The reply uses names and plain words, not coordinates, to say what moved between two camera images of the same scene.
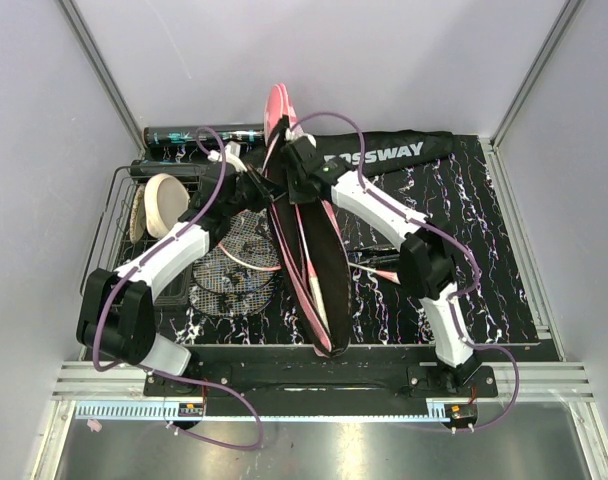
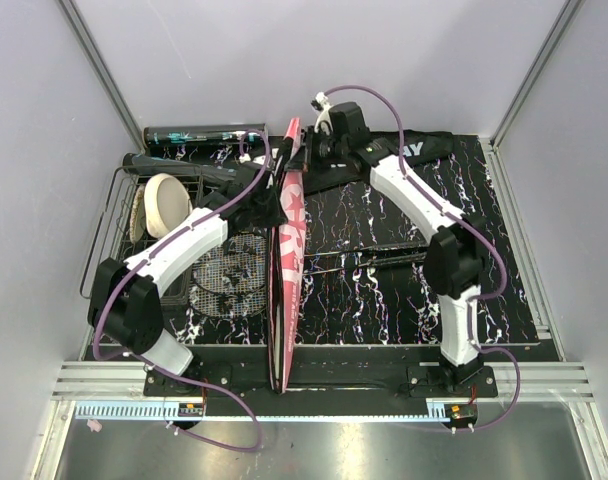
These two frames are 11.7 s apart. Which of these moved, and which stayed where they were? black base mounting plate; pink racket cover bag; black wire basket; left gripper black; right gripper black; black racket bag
Moved: pink racket cover bag; left gripper black; right gripper black
Stayed: black base mounting plate; black wire basket; black racket bag
